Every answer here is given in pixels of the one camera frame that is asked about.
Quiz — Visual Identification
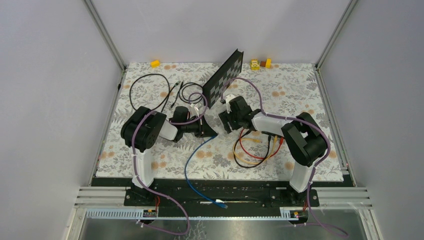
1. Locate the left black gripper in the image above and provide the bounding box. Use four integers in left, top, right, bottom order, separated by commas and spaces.
181, 114, 217, 138

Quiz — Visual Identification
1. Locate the black round ethernet cable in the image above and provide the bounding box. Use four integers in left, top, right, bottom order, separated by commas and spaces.
171, 82, 204, 110

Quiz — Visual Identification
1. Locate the black network switch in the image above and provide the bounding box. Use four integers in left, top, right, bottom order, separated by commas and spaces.
261, 131, 284, 138

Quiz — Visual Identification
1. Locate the black teal-plug ethernet cable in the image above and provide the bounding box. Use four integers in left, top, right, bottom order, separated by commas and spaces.
129, 73, 181, 112

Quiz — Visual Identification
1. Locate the blue ethernet cable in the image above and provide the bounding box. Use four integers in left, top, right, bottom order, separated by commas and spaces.
183, 134, 229, 210

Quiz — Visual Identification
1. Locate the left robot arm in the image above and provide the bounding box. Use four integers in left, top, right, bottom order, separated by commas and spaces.
120, 106, 218, 206

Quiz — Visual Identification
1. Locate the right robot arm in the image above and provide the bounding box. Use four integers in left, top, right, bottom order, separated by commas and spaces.
219, 94, 331, 206

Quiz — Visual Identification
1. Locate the checkerboard calibration board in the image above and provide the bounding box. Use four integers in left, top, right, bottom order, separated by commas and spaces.
202, 49, 244, 109

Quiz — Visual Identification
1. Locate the yellow patterned toy block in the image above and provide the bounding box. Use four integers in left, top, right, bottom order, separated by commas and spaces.
250, 59, 261, 71

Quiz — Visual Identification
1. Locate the yellow toy block left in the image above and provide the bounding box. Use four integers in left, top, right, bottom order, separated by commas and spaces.
150, 60, 161, 68

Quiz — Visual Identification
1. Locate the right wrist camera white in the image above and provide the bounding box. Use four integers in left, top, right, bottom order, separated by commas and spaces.
225, 94, 241, 113

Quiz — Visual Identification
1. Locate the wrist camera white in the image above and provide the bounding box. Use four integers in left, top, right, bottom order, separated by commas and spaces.
225, 94, 241, 113
189, 103, 202, 118

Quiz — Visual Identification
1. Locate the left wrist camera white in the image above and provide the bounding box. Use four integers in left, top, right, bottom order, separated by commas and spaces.
189, 103, 202, 118

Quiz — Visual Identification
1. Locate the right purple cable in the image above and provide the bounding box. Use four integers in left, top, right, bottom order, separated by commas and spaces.
219, 77, 350, 238

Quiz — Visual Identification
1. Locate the purple cable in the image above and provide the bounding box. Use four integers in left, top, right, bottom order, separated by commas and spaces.
219, 77, 350, 238
131, 92, 209, 237

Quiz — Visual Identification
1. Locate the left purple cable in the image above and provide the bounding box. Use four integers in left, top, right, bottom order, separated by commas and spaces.
131, 92, 209, 237

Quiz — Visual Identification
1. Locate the black short ethernet cable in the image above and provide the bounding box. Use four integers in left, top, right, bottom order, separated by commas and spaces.
233, 129, 273, 169

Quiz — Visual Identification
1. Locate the yellow ethernet cable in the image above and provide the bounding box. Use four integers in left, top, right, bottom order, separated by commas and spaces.
231, 135, 279, 166

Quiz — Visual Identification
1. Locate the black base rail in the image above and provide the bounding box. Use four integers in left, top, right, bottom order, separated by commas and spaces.
91, 177, 354, 218

